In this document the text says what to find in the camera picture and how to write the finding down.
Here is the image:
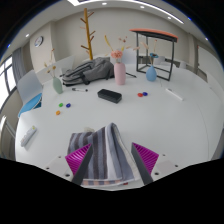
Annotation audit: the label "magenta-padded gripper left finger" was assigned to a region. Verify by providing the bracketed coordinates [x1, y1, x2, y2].
[44, 142, 95, 187]

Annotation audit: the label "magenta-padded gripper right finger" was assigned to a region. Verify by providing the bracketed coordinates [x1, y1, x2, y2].
[130, 142, 181, 186]

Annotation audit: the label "white remote control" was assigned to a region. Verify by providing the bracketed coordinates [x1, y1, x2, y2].
[20, 124, 38, 148]

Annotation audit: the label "wooden coat rack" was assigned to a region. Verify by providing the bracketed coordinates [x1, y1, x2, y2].
[79, 7, 97, 62]

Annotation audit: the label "green vase with dried flowers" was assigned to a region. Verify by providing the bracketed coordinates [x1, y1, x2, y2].
[44, 48, 64, 95]

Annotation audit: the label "long ceiling light strip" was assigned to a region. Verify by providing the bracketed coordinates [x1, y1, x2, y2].
[66, 0, 185, 25]

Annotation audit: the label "white flat bar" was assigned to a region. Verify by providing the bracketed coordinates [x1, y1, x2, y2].
[165, 87, 184, 102]

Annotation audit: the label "window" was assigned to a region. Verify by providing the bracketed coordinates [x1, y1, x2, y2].
[0, 56, 18, 111]

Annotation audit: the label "black rectangular case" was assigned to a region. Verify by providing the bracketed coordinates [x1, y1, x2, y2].
[97, 88, 123, 104]

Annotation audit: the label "blue vase with dried flowers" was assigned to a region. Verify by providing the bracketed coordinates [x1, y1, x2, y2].
[139, 39, 159, 83]

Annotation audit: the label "black marker pen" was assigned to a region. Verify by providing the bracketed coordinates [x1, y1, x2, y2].
[71, 87, 89, 93]

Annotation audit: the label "striped towel with bear print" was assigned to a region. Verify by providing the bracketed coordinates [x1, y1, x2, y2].
[67, 122, 141, 187]

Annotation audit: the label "grey curtain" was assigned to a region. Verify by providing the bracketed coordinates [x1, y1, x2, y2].
[11, 46, 28, 84]

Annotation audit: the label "pink vase with dried flowers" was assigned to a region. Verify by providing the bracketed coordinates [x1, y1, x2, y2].
[104, 34, 133, 86]

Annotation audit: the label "grey backpack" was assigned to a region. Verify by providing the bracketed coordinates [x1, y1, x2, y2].
[60, 57, 116, 87]

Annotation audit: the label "black frame stand orange top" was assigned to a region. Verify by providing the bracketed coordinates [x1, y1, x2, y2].
[129, 28, 179, 82]

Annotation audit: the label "round ceiling spot lights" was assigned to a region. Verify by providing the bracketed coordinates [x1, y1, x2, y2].
[6, 1, 211, 49]

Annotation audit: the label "round wall clock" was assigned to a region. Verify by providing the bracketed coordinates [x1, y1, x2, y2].
[34, 35, 45, 48]

